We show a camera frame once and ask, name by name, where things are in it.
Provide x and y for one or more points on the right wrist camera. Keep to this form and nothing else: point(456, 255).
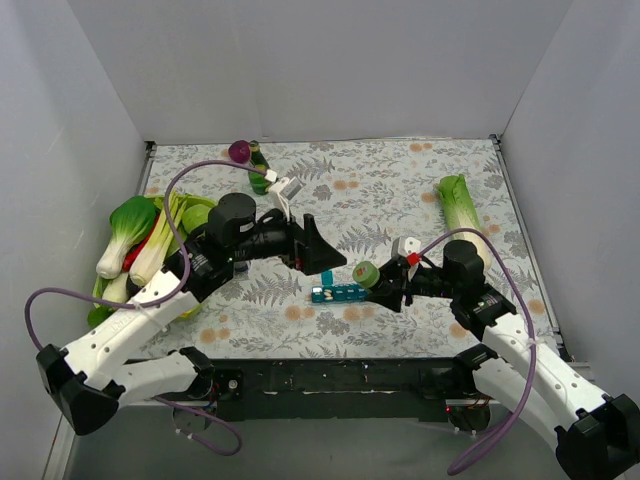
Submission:
point(407, 247)

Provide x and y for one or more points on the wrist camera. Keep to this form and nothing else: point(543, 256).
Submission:
point(407, 247)
point(282, 192)

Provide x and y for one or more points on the red chili pepper toy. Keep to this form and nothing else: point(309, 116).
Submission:
point(136, 249)

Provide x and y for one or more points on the green plastic basket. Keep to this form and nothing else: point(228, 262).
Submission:
point(101, 283)

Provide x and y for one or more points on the teal weekly pill organizer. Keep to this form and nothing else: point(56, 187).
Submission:
point(329, 292)

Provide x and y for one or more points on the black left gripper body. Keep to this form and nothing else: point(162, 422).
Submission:
point(300, 244)

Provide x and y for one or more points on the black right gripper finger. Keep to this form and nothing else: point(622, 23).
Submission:
point(388, 298)
point(390, 271)

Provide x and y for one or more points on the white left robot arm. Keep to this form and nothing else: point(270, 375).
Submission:
point(91, 378)

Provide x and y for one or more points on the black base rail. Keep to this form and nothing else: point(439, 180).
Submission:
point(336, 388)

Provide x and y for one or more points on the small white green vegetable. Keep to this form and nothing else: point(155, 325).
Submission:
point(116, 289)

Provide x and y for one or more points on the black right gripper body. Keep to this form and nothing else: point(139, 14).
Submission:
point(400, 282)

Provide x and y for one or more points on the napa cabbage on table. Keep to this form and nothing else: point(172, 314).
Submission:
point(459, 212)

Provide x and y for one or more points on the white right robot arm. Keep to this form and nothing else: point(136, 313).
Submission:
point(593, 435)

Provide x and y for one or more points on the red onion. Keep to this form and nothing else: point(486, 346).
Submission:
point(240, 152)

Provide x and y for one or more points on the bok choy toy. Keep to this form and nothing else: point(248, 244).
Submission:
point(130, 223)

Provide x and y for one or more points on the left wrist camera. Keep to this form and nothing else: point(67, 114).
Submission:
point(282, 192)

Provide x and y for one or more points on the round green cabbage toy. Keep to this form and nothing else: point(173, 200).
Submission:
point(194, 217)

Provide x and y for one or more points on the celery stalks toy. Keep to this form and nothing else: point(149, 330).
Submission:
point(152, 256)

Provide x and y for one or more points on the green pill bottle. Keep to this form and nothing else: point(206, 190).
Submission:
point(366, 275)

